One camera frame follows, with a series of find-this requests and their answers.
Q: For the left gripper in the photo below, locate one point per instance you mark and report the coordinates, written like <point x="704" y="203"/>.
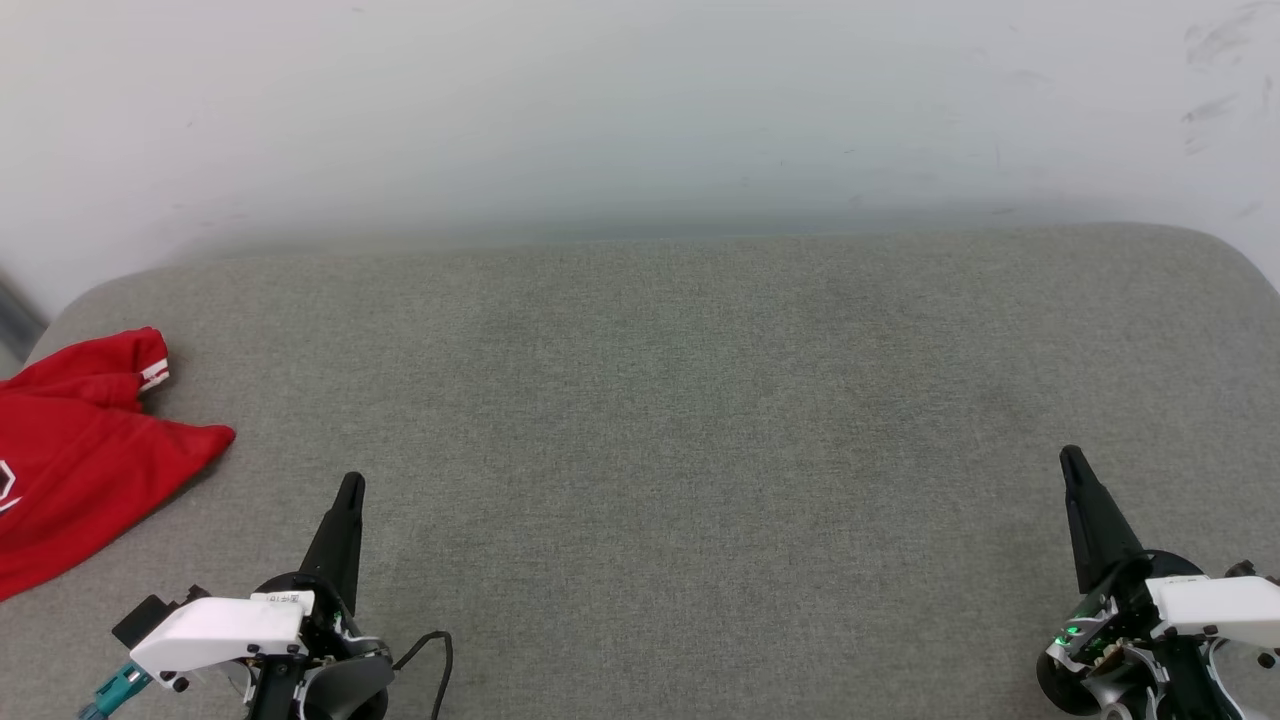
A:
<point x="335" y="655"/>

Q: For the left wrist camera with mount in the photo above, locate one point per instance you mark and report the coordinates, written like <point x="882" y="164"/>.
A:
<point x="220" y="625"/>

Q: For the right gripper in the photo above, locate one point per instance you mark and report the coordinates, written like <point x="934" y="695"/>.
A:
<point x="1130" y="660"/>

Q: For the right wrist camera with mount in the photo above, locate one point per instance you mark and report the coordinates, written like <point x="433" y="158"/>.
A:
<point x="1220" y="605"/>

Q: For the red number 23 jersey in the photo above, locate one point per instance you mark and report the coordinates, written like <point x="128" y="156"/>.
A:
<point x="80" y="460"/>

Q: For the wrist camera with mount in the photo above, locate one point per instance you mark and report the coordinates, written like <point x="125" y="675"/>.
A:
<point x="220" y="625"/>
<point x="1220" y="605"/>

